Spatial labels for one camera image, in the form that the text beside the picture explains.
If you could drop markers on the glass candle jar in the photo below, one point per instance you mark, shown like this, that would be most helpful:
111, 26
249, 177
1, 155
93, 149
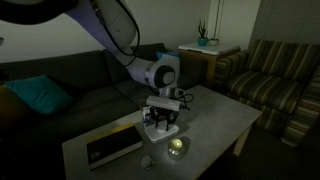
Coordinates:
176, 147

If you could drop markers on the dark grey sofa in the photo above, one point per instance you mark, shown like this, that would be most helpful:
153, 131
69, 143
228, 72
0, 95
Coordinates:
66, 100

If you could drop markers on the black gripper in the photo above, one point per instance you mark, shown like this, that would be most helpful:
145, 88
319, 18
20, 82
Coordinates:
163, 115

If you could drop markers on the wooden side table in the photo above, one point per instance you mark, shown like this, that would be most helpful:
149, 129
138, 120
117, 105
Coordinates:
208, 65

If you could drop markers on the plant in teal pot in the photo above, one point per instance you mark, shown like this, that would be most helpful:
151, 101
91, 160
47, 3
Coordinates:
202, 40

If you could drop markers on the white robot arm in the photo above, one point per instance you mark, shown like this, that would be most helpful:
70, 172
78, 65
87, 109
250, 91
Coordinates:
116, 26

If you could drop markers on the window blinds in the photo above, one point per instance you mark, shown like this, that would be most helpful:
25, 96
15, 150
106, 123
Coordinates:
290, 20

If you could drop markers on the small white pot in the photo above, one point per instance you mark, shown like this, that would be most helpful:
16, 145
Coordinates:
213, 42

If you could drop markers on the round grey coaster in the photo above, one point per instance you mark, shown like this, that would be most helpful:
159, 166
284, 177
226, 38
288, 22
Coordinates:
148, 162

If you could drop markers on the striped armchair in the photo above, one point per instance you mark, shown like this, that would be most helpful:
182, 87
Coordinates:
273, 83

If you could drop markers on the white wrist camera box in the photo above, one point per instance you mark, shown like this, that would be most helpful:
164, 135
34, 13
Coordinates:
163, 103

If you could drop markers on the teal cushion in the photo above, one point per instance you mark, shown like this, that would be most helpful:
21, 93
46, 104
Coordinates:
40, 94

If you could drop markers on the white table leg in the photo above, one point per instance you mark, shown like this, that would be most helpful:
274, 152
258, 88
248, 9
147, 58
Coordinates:
241, 141

